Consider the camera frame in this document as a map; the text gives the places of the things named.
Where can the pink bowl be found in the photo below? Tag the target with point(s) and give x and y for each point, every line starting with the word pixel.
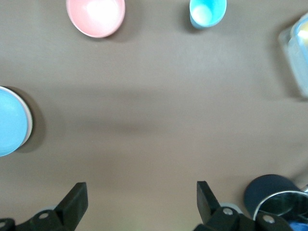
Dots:
pixel 96 16

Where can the clear plastic container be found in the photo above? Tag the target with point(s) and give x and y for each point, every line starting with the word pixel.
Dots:
pixel 294 60

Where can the blue cup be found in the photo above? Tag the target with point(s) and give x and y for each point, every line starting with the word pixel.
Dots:
pixel 207 12

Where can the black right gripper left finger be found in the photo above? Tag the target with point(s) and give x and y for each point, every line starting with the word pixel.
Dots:
pixel 69 209

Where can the blue plate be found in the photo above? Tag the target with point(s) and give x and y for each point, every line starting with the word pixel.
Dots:
pixel 10 120

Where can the brown table cover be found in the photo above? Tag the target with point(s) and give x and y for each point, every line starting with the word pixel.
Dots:
pixel 154 96

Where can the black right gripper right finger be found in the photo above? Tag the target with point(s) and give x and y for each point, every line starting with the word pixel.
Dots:
pixel 209 211

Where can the small blue object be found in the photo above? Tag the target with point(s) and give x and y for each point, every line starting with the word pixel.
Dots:
pixel 299 227

